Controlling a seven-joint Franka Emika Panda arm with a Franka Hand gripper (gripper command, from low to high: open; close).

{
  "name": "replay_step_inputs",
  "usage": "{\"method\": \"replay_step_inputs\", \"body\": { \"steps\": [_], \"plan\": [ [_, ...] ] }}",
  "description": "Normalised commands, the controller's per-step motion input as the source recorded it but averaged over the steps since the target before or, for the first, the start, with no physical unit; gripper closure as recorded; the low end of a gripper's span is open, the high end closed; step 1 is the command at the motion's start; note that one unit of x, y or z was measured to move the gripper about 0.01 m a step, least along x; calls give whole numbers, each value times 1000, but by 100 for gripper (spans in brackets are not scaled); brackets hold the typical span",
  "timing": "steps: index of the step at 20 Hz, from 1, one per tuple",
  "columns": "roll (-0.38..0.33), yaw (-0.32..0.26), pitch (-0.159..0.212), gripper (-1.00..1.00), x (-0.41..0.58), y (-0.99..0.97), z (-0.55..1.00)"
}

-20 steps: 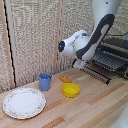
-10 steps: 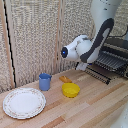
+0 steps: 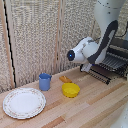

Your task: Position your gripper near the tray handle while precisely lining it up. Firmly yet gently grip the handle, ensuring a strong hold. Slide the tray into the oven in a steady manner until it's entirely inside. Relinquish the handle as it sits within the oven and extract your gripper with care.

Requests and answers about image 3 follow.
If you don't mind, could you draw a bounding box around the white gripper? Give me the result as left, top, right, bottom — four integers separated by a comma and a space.
80, 63, 94, 73

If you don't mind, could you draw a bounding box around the metal oven tray rack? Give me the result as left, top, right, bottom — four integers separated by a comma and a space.
80, 53, 128, 85

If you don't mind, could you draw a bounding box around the black toaster oven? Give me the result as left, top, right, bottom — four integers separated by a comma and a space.
105, 21, 128, 80

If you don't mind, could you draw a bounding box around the orange bread piece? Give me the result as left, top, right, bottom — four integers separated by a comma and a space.
58, 75, 73, 84

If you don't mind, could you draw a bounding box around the yellow plastic bowl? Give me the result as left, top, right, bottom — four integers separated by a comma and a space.
61, 82, 81, 99

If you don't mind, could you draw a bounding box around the blue mug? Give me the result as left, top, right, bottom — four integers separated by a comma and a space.
38, 72, 53, 92

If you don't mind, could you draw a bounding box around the white blurry object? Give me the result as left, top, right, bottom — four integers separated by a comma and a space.
112, 105, 128, 128

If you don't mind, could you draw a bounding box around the white plate with patterned rim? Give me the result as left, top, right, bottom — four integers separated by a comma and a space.
2, 87, 47, 120

